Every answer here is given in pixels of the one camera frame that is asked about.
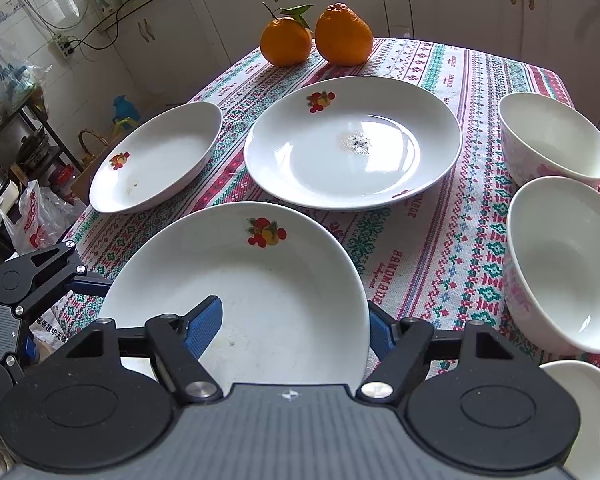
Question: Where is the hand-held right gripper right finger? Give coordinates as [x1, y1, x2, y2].
[356, 301, 518, 406]

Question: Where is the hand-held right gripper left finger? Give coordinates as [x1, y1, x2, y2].
[65, 296, 224, 404]

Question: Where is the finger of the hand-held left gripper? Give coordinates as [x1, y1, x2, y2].
[12, 240, 113, 318]
[3, 304, 40, 368]

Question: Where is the white plate with fruit print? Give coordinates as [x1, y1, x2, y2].
[88, 101, 224, 214]
[243, 76, 463, 212]
[99, 201, 371, 390]

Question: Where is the white bowl with pink flowers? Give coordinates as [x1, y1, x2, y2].
[497, 92, 600, 190]
[502, 176, 600, 357]

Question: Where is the plain white bowl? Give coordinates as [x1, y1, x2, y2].
[539, 360, 600, 480]

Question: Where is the white printed sack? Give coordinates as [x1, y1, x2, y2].
[30, 305, 73, 356]

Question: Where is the red and white plastic bag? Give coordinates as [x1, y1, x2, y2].
[2, 180, 83, 256]

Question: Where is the patterned woven tablecloth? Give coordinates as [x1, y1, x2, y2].
[35, 37, 600, 381]

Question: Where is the cardboard box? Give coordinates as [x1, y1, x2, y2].
[70, 160, 101, 206]

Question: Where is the red-lid plastic jar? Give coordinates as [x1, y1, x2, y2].
[50, 165, 78, 201]

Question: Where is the white rice cooker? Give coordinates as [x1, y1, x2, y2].
[0, 167, 21, 228]

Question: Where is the wicker basket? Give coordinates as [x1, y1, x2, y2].
[77, 129, 112, 168]

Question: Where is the black metal shelf rack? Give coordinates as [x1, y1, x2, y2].
[0, 85, 81, 241]

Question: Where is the blue plastic toy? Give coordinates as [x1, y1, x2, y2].
[111, 95, 143, 133]

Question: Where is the clear plastic bag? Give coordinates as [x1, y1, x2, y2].
[0, 35, 53, 106]

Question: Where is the white power strip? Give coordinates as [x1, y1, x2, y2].
[52, 34, 78, 63]

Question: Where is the orange with green leaf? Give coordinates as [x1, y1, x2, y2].
[260, 2, 314, 67]

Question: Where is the bumpy orange without leaf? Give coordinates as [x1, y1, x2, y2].
[314, 3, 374, 67]

